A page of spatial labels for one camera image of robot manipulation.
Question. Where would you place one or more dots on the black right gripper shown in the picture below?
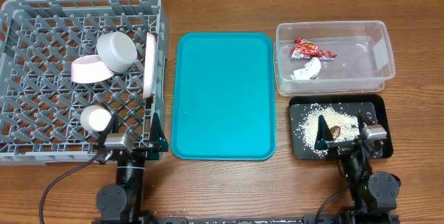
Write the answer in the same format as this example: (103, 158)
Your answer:
(343, 147)

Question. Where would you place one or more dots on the white paper cup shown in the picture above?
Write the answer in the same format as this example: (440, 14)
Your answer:
(95, 118)

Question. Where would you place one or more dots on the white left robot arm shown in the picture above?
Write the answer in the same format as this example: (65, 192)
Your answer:
(121, 202)

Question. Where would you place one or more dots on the black plastic tray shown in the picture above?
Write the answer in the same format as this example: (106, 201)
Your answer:
(376, 100)

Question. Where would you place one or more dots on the teal serving tray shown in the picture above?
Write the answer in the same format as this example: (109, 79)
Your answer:
(224, 97)

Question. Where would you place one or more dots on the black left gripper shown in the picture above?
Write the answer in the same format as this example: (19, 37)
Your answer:
(137, 152)

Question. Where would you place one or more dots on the clear plastic container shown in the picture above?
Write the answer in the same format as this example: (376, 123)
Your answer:
(363, 57)

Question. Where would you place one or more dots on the pink white small plate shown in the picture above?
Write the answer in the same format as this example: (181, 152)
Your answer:
(89, 69)

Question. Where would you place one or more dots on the grey bowl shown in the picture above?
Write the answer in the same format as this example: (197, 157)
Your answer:
(117, 51)

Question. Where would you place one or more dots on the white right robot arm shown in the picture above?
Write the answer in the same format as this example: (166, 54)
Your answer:
(374, 194)

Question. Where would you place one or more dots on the white tissue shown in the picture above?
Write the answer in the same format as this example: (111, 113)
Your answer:
(310, 70)

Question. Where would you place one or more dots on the brown food scrap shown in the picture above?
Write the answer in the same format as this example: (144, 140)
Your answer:
(335, 131)

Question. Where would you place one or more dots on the white rice grains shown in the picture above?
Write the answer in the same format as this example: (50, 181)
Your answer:
(304, 124)

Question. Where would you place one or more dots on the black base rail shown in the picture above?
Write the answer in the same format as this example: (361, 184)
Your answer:
(306, 219)

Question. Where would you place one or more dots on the grey dishwasher rack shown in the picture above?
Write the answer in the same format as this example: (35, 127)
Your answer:
(41, 106)

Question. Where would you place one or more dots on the red snack wrapper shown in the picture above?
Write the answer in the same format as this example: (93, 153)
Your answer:
(307, 50)

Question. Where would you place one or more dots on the large white plate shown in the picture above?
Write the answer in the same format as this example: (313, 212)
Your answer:
(149, 66)

